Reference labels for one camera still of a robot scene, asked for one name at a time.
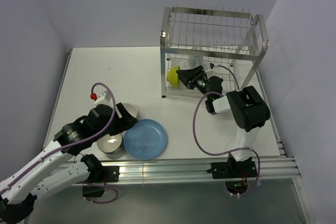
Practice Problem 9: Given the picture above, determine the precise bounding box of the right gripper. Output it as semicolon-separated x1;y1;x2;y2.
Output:
176;65;211;99

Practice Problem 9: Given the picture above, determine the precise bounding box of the white ceramic bowl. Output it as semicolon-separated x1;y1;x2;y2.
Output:
116;103;138;118

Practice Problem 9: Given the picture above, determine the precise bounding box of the pale blue mug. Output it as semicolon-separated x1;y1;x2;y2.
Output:
188;55;203;69

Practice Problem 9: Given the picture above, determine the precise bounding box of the lime green bowl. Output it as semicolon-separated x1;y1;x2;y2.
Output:
166;66;180;88

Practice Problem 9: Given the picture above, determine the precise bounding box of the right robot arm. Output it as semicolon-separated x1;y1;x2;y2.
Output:
175;66;270;177

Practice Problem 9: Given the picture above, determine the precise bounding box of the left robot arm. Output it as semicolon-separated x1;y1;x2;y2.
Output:
1;103;138;223

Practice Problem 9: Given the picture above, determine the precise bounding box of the steel two-tier dish rack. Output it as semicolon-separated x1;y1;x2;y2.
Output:
160;6;269;98

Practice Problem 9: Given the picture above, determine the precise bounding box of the blue plate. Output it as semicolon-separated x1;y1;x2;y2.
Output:
123;119;167;160

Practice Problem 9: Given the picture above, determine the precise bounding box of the grey-rimmed white bowl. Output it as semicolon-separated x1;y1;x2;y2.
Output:
97;134;123;154

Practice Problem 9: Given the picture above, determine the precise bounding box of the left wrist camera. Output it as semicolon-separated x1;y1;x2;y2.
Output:
90;90;111;105

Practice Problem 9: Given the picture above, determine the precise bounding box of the aluminium mounting rail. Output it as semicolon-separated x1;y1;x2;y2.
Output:
25;155;300;188

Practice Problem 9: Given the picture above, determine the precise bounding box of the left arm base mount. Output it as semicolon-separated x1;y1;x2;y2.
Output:
81;166;120;205

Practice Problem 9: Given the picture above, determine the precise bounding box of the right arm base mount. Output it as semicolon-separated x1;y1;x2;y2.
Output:
206;157;258;196

